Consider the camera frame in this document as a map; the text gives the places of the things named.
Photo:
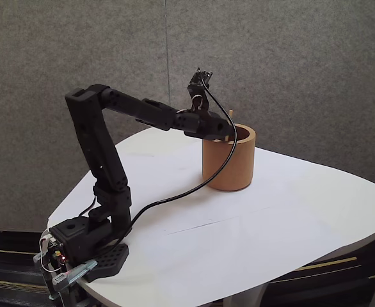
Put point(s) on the brown cork pen holder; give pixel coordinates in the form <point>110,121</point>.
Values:
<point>240,169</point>

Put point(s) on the controller board with red light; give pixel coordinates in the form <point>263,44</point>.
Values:
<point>57,252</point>

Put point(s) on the grey metal table clamp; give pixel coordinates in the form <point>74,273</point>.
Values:
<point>75,272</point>

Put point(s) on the small black gripper camera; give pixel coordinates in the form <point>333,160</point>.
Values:
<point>199,78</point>

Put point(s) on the beige wooden pen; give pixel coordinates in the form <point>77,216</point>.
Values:
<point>230,114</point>

